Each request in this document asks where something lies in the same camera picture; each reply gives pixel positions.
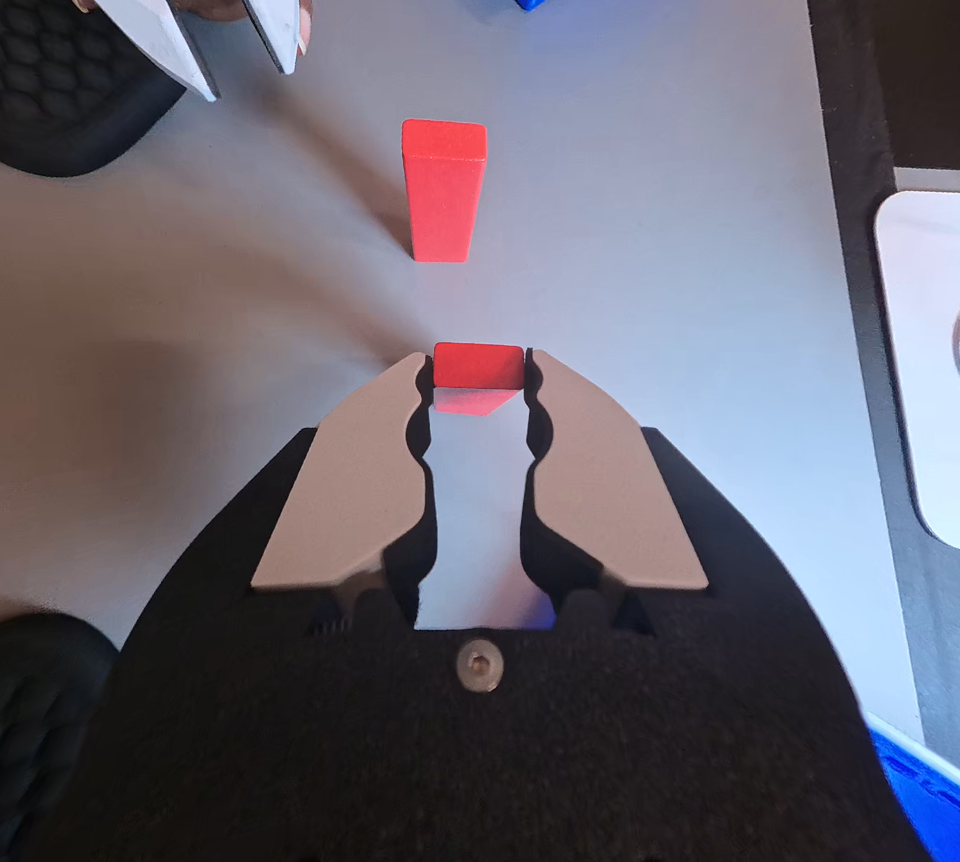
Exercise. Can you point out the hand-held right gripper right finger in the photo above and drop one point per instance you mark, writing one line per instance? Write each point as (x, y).
(615, 502)

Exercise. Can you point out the black wrist rest pad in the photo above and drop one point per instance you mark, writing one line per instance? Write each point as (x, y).
(60, 83)
(45, 742)

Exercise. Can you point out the red wooden block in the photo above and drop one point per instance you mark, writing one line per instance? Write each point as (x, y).
(477, 371)
(446, 195)

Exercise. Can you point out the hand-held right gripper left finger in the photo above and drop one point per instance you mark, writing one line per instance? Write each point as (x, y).
(338, 502)

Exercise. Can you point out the white document stand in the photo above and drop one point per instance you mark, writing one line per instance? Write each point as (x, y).
(923, 353)

